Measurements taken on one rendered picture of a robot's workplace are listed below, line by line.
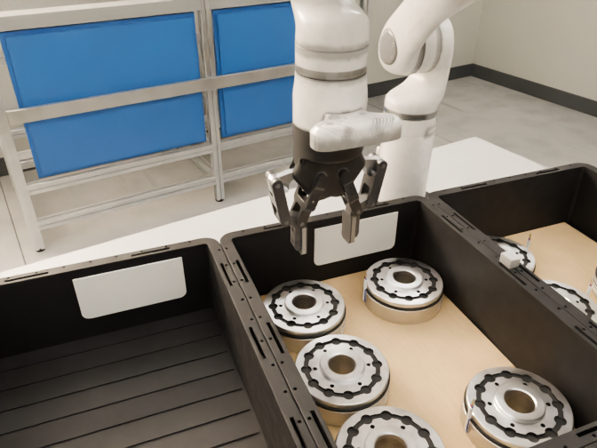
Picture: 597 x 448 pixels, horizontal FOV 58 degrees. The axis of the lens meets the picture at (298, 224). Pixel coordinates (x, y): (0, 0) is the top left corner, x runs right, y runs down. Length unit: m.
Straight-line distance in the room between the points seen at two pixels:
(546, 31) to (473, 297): 3.75
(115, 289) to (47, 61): 1.64
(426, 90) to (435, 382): 0.50
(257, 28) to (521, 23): 2.48
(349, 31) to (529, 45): 3.98
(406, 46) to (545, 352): 0.48
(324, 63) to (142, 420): 0.40
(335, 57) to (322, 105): 0.05
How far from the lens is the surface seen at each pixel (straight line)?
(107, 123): 2.35
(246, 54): 2.50
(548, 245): 0.92
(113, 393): 0.65
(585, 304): 0.77
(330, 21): 0.51
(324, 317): 0.66
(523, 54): 4.50
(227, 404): 0.61
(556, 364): 0.64
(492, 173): 1.43
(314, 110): 0.53
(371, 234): 0.76
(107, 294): 0.69
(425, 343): 0.69
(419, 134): 0.95
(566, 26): 4.29
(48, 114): 2.27
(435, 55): 0.91
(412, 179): 0.98
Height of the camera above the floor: 1.30
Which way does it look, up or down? 32 degrees down
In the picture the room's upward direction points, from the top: straight up
